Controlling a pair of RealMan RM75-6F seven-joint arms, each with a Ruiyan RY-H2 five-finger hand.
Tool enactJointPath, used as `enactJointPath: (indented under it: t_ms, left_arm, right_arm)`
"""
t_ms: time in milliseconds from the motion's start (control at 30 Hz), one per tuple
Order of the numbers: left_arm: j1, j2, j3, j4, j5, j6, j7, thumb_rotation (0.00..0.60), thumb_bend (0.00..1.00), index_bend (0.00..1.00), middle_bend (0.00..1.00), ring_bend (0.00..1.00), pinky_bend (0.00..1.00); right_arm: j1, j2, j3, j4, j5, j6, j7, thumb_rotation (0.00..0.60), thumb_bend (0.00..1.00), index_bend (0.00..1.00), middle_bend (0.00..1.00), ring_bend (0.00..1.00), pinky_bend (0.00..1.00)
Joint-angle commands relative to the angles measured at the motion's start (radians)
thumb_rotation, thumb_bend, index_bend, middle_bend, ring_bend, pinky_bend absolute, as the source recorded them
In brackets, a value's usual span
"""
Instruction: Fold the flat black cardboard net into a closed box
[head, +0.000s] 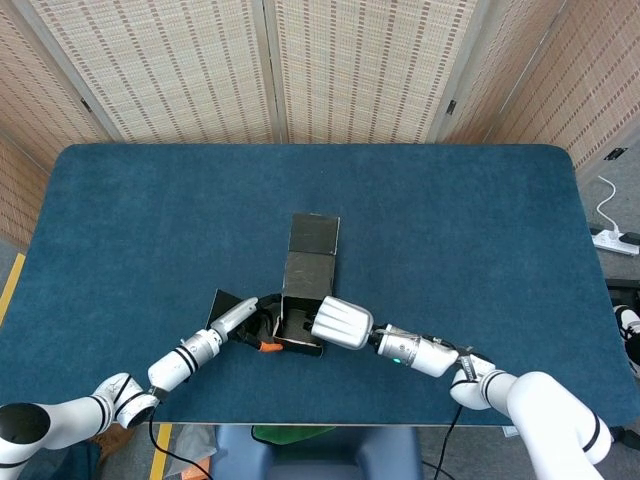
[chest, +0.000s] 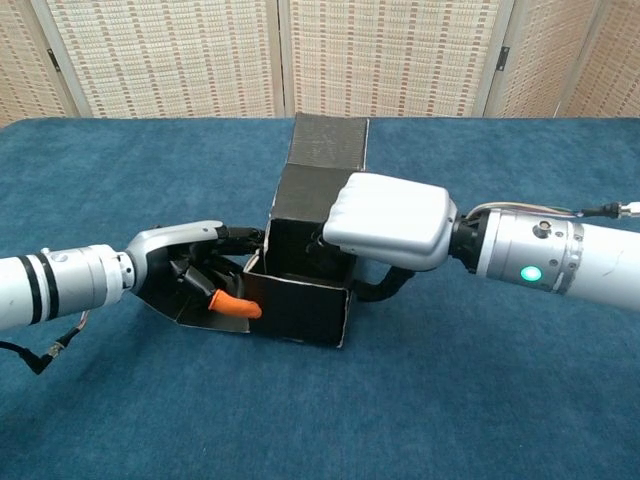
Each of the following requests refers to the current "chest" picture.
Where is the left robot hand orange thumb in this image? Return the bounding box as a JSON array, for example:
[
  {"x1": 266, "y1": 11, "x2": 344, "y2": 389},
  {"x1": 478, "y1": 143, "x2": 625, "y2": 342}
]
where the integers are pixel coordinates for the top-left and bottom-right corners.
[{"x1": 124, "y1": 220, "x2": 266, "y2": 321}]

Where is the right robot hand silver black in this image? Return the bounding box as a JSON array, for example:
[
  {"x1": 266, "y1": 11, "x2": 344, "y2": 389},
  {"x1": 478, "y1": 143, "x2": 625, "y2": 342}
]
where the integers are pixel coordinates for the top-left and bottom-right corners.
[{"x1": 305, "y1": 172, "x2": 459, "y2": 304}]

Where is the woven bamboo folding screen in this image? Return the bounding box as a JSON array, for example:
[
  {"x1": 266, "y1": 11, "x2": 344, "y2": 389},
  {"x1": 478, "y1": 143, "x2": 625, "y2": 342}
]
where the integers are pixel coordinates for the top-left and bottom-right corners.
[{"x1": 0, "y1": 0, "x2": 640, "y2": 129}]

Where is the black cardboard box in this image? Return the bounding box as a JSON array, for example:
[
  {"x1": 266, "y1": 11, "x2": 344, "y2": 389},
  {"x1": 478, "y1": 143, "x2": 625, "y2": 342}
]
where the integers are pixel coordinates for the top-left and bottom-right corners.
[{"x1": 144, "y1": 112, "x2": 371, "y2": 350}]

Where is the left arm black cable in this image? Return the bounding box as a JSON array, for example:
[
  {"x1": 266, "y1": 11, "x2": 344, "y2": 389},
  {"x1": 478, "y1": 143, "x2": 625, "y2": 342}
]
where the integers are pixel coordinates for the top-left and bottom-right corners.
[{"x1": 0, "y1": 309, "x2": 91, "y2": 376}]

